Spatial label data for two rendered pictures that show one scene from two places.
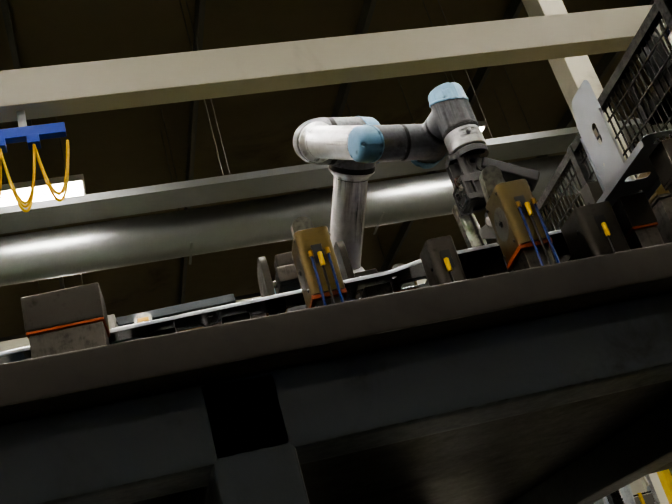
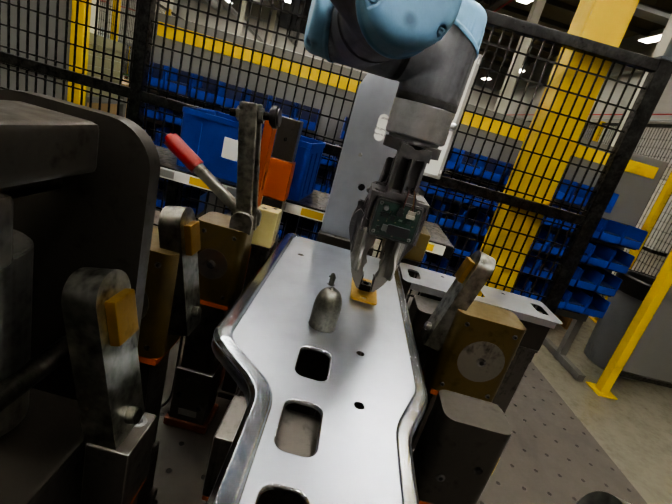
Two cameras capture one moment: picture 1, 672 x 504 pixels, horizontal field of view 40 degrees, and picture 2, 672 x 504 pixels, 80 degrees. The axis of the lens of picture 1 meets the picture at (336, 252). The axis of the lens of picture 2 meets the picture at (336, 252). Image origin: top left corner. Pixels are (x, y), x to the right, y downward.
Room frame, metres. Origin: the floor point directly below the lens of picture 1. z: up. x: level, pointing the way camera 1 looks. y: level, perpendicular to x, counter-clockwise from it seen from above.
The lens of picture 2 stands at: (1.58, 0.21, 1.23)
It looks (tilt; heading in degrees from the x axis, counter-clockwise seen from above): 18 degrees down; 281
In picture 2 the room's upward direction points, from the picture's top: 16 degrees clockwise
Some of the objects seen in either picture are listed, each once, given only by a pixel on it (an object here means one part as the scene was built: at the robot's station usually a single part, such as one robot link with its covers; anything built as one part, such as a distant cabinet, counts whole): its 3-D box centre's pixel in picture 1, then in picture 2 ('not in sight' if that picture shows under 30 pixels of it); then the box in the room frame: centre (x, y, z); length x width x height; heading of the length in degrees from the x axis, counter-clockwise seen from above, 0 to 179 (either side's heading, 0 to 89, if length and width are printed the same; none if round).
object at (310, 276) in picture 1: (336, 331); not in sight; (1.41, 0.03, 0.87); 0.12 x 0.07 x 0.35; 12
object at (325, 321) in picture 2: not in sight; (325, 312); (1.66, -0.20, 1.02); 0.03 x 0.03 x 0.07
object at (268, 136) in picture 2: not in sight; (242, 264); (1.86, -0.39, 0.95); 0.03 x 0.01 x 0.50; 102
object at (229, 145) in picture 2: not in sight; (253, 152); (2.02, -0.69, 1.10); 0.30 x 0.17 x 0.13; 6
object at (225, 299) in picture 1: (151, 326); not in sight; (1.86, 0.43, 1.16); 0.37 x 0.14 x 0.02; 102
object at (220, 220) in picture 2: not in sight; (198, 326); (1.86, -0.28, 0.87); 0.10 x 0.07 x 0.35; 12
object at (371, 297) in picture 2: not in sight; (364, 286); (1.64, -0.33, 1.01); 0.08 x 0.04 x 0.01; 102
